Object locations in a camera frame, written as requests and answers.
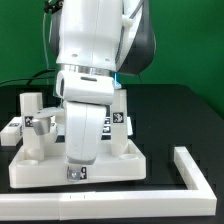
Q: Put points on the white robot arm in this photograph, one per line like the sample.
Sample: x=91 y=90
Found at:
x=96 y=38

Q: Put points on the fiducial marker sheet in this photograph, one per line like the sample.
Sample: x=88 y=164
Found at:
x=106 y=129

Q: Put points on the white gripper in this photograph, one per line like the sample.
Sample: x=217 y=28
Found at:
x=85 y=97

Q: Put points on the white L-shaped corner guide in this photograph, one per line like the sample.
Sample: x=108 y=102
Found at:
x=197 y=199

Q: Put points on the white desk top tray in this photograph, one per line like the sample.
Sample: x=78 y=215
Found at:
x=111 y=164

